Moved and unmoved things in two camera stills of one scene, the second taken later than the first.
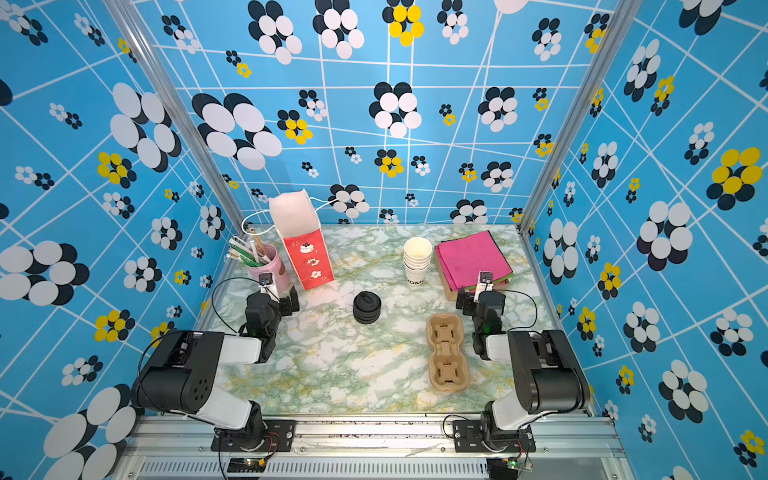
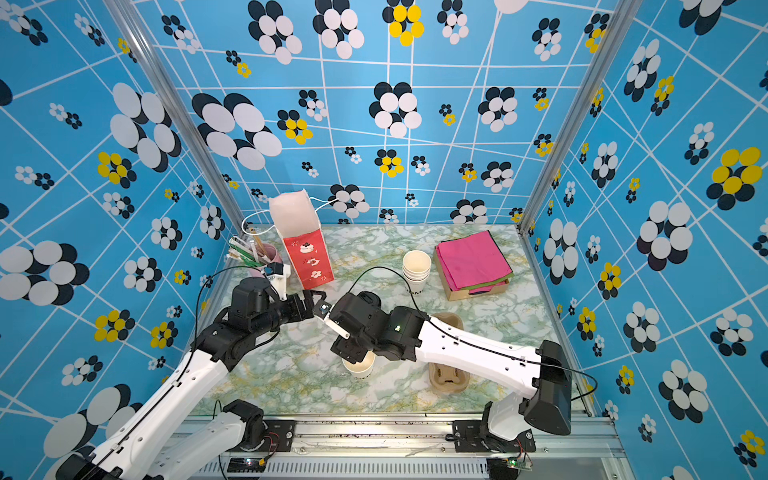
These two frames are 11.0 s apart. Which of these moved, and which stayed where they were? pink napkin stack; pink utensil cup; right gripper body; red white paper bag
Moved: right gripper body
Stayed: red white paper bag; pink napkin stack; pink utensil cup
